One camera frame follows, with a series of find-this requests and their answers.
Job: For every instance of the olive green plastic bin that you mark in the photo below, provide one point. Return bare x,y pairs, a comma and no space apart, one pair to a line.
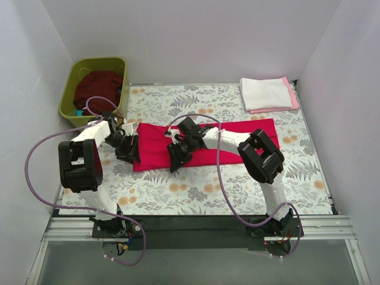
95,105

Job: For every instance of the aluminium frame rail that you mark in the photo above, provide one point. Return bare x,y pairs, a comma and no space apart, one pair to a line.
328,227

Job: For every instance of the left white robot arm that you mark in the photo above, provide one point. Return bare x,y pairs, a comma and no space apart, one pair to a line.
81,168

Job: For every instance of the dark maroon t shirt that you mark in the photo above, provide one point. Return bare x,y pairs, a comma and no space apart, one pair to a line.
106,84

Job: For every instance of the folded pink t shirt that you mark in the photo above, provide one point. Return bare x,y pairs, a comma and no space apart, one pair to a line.
295,104

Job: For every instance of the folded white t shirt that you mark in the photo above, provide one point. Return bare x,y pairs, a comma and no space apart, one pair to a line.
265,94

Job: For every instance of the bright red t shirt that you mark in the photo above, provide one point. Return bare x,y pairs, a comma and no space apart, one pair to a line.
152,144

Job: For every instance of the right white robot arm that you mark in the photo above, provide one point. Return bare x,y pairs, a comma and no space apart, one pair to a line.
261,157

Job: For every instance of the floral patterned table mat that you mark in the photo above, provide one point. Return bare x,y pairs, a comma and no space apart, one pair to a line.
207,189

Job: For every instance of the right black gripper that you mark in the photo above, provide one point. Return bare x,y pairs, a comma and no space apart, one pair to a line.
180,153

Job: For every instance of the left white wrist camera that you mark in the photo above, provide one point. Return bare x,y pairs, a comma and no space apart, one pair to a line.
130,129

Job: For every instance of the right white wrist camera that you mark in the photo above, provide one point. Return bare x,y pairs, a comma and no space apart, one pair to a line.
171,133

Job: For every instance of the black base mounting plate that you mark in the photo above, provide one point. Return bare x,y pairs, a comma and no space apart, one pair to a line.
196,232

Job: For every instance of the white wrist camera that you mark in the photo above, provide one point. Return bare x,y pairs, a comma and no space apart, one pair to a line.
171,133
130,129

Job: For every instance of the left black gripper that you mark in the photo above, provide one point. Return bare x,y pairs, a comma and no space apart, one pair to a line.
127,147

